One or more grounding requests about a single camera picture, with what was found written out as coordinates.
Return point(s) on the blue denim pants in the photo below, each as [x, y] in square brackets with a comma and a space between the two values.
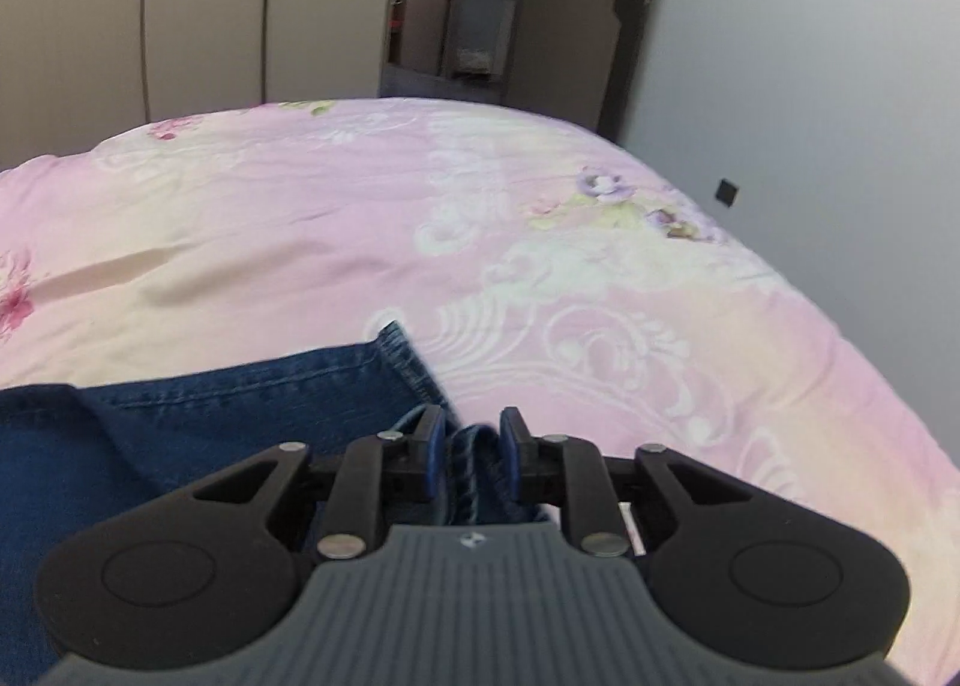
[225, 409]

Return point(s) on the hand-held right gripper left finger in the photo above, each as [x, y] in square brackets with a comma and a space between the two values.
[431, 457]

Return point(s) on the dark brown door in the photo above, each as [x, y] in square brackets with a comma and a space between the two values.
[570, 19]

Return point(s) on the beige wardrobe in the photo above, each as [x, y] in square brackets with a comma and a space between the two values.
[210, 4]

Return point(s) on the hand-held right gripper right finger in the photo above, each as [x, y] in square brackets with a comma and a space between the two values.
[511, 457]

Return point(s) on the black wall socket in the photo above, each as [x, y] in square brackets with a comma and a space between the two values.
[725, 191]

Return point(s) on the pink floral blanket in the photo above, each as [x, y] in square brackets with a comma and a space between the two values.
[300, 229]

